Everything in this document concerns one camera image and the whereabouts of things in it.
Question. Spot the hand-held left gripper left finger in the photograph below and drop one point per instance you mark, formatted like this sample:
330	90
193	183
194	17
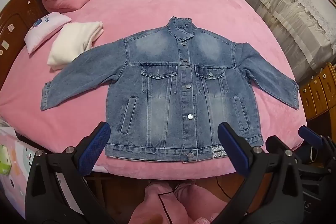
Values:
98	145

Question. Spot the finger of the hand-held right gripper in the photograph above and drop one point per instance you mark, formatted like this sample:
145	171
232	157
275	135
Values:
309	132
278	142

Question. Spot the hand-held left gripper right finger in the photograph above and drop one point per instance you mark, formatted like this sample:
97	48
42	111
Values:
233	150

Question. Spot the blue denim jacket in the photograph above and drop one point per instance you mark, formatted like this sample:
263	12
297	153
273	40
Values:
162	82

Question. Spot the wooden cabinet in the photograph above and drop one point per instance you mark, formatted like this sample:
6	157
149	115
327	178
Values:
320	92

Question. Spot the person's right leg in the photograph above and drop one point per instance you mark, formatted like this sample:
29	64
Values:
197	200

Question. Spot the pink-trousered legs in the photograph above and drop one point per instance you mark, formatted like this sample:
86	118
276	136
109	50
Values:
155	205

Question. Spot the green tissue box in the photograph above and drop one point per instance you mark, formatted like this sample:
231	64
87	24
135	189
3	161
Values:
4	161

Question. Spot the folded white cloth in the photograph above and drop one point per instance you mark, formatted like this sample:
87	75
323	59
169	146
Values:
71	43

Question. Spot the lace-covered furniture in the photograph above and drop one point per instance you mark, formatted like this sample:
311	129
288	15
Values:
288	16

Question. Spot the wooden headboard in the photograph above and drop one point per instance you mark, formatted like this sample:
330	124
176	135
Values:
15	22

